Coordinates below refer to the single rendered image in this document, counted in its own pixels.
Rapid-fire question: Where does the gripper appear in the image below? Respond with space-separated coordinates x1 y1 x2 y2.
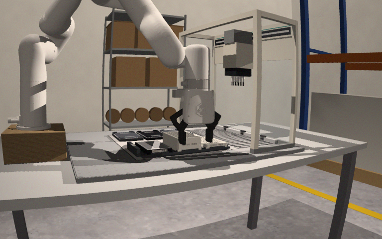
170 89 221 145

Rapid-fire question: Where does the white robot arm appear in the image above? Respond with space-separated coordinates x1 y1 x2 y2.
7 0 210 130

